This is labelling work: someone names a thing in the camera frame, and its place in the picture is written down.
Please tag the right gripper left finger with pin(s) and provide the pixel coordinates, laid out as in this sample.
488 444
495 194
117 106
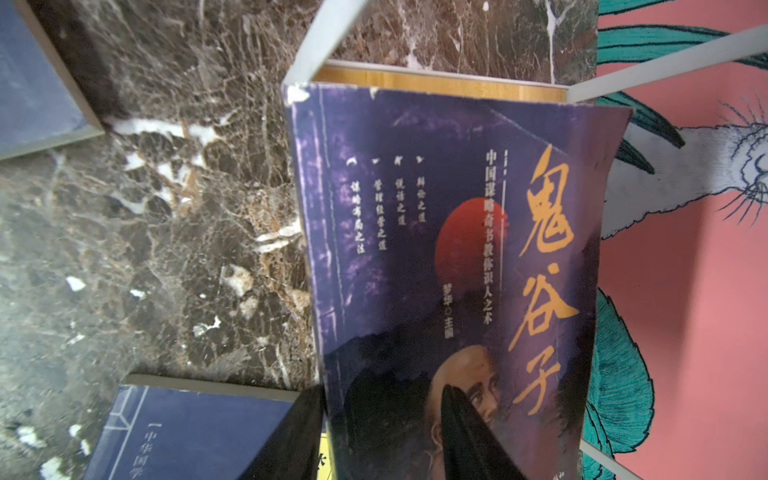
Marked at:
292 450

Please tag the white metal wooden shelf rack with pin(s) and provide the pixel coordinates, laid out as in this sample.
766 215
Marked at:
502 49

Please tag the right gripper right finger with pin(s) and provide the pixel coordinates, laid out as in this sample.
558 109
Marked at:
470 449

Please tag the purple portrait book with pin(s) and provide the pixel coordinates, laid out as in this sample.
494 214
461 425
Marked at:
451 242

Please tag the blue book yellow label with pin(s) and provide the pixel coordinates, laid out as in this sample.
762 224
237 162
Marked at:
169 428
42 106

